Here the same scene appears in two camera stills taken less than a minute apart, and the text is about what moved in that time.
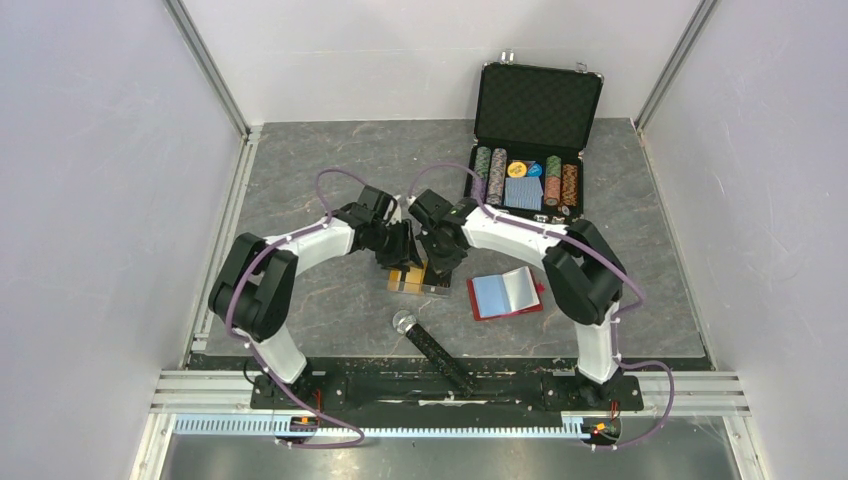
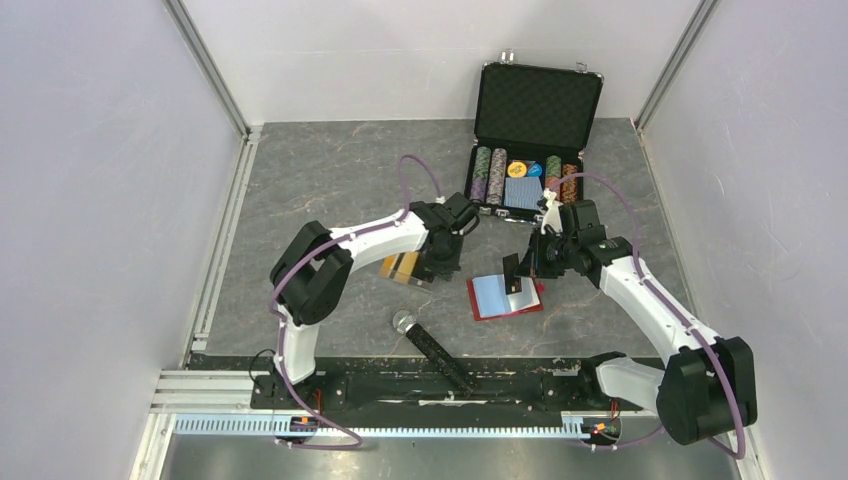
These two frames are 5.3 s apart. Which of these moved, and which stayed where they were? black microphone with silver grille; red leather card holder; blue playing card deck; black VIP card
Moved: black VIP card
Stayed: black microphone with silver grille; red leather card holder; blue playing card deck
